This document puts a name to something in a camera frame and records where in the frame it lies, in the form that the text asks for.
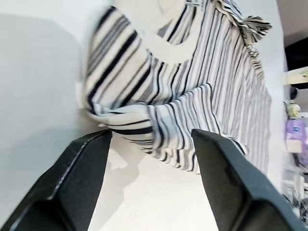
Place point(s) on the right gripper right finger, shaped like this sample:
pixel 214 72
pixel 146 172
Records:
pixel 240 183

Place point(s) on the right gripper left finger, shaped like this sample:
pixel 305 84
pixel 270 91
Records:
pixel 72 183

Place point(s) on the purple tissue box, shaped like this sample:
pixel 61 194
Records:
pixel 294 134

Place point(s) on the striped T-shirt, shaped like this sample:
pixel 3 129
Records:
pixel 183 96

